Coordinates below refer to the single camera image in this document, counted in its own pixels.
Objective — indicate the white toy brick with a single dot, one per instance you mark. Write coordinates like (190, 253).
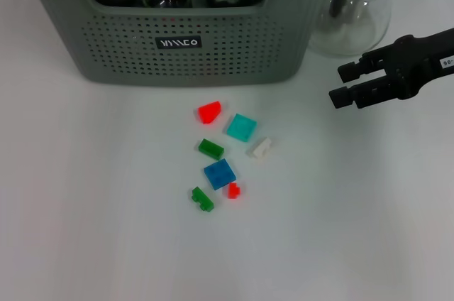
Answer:
(260, 148)

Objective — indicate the blue square toy brick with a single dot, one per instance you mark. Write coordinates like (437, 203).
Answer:
(220, 174)

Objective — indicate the teal square toy plate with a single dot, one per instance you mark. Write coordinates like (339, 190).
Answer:
(242, 127)

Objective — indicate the orange-red wedge toy block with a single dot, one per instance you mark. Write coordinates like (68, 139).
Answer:
(211, 112)

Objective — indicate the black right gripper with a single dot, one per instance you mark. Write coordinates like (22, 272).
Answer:
(418, 61)

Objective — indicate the grey-green perforated storage bin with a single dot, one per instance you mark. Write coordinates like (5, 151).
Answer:
(230, 49)

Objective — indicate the green rectangular toy brick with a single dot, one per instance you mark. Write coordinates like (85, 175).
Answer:
(211, 149)

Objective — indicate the green stepped toy brick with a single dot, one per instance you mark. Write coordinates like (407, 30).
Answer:
(203, 200)

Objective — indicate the small red brick with stud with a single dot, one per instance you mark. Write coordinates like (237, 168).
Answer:
(233, 191)

